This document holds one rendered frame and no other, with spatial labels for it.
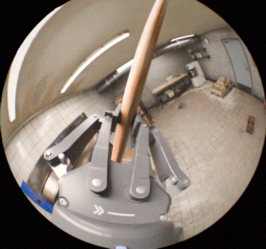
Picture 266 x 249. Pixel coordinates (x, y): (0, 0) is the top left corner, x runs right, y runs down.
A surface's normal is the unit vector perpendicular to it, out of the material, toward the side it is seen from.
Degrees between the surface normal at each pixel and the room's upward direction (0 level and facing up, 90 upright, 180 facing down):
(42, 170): 91
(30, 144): 90
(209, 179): 0
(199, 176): 0
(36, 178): 90
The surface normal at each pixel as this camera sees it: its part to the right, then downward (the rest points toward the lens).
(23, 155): 0.83, -0.51
